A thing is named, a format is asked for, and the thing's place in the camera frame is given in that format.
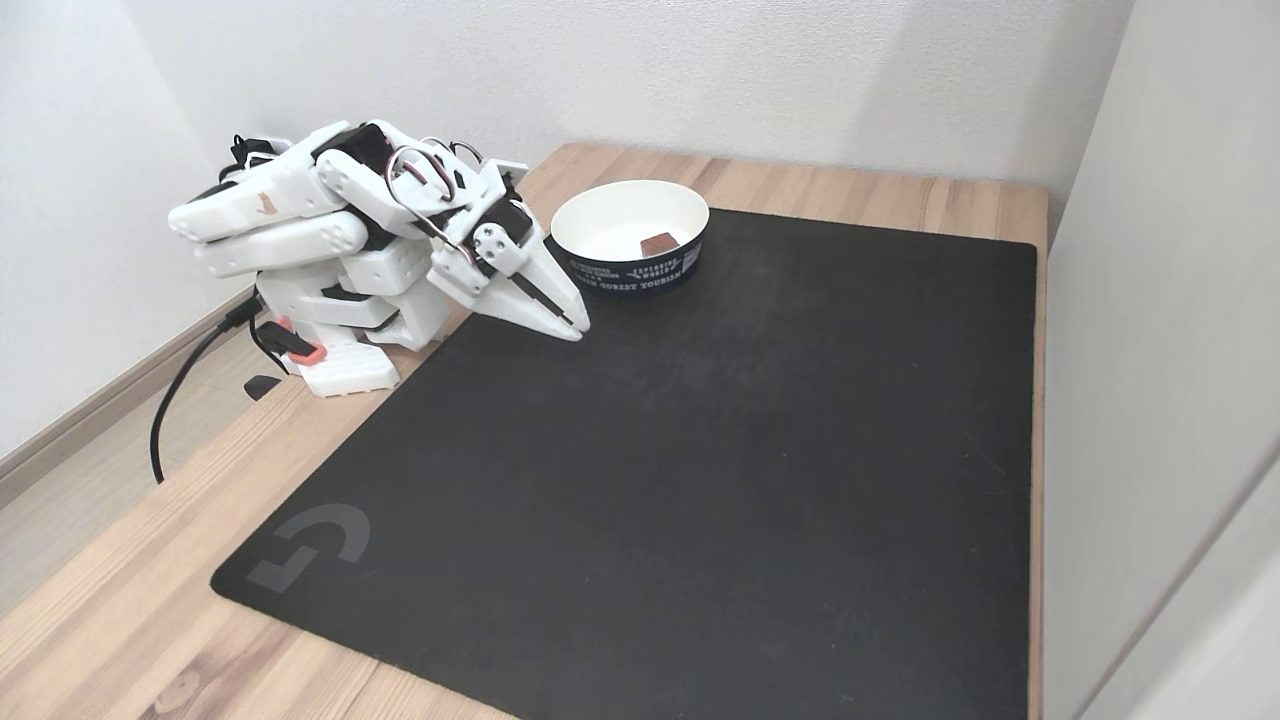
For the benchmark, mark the red-brown toy block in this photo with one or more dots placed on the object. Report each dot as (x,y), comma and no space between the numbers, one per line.
(660,243)

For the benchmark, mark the white paper bowl, navy band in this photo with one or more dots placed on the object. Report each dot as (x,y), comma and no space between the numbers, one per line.
(610,215)

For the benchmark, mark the black and orange table clamp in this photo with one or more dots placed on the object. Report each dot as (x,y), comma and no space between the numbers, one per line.
(295,345)

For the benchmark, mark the black desk mat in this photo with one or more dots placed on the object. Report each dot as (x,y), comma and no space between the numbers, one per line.
(650,520)

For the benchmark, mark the black power adapter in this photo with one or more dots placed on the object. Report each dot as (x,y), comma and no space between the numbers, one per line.
(250,150)

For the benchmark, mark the beige skirting board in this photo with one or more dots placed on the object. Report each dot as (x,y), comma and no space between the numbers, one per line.
(90,410)

